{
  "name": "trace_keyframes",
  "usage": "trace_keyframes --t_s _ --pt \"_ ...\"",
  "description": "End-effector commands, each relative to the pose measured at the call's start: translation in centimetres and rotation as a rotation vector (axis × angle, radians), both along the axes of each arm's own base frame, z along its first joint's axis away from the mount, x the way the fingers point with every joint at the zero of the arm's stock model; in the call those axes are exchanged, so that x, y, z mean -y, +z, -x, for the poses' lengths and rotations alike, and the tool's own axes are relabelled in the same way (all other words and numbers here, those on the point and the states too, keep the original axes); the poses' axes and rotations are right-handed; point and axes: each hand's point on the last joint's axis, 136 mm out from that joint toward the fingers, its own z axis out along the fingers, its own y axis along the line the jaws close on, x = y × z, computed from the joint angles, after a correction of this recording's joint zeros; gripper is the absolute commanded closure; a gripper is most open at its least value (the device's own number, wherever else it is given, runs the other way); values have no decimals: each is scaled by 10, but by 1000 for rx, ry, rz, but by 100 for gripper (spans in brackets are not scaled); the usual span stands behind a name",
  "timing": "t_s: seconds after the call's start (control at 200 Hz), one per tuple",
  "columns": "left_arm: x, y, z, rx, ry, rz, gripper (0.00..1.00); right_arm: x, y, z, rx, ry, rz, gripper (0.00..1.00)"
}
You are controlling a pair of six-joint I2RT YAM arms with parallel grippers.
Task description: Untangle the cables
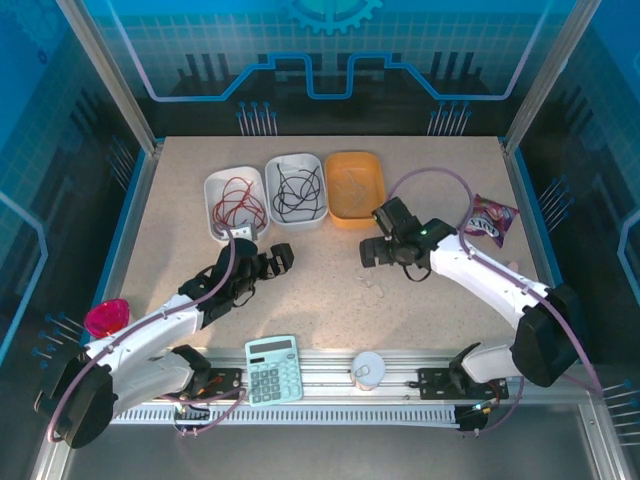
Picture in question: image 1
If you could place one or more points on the purple candy bag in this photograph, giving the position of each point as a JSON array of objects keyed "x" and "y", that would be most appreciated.
[{"x": 492, "y": 220}]

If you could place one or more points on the aluminium side rail blue edge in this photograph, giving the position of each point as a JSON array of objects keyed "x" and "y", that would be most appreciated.
[
  {"x": 141, "y": 200},
  {"x": 512, "y": 172}
]

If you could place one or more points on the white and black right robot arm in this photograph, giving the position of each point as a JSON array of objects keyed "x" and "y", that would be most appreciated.
[{"x": 480, "y": 272}]

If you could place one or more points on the small pink eraser block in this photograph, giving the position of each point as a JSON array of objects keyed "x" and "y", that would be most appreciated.
[{"x": 512, "y": 266}]

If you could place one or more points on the white tin can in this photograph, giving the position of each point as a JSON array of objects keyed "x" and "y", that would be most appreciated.
[{"x": 368, "y": 372}]

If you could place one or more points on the aluminium table rail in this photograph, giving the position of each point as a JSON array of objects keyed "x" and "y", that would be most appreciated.
[{"x": 325, "y": 372}]

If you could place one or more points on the white plastic bin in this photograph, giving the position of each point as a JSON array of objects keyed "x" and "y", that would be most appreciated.
[
  {"x": 305, "y": 226},
  {"x": 209, "y": 200}
]

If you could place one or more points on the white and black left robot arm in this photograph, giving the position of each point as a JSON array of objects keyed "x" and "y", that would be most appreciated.
[{"x": 145, "y": 330}]

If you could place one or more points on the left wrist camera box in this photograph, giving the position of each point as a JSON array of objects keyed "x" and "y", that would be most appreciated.
[{"x": 247, "y": 232}]

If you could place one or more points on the pink plastic cup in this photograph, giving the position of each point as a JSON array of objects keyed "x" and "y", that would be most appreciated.
[{"x": 107, "y": 317}]

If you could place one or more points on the aluminium frame post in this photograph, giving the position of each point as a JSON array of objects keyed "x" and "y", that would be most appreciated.
[
  {"x": 545, "y": 75},
  {"x": 110, "y": 75}
]

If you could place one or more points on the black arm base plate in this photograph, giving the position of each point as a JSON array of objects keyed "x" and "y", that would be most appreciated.
[
  {"x": 227, "y": 376},
  {"x": 435, "y": 382}
]

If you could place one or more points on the orange plastic bin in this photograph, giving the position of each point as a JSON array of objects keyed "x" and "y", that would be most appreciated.
[{"x": 357, "y": 225}]

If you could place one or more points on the black electronics board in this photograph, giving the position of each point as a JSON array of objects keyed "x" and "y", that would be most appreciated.
[
  {"x": 192, "y": 417},
  {"x": 472, "y": 420}
]

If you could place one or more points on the light blue calculator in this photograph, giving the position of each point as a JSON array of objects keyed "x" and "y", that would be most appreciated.
[{"x": 272, "y": 370}]

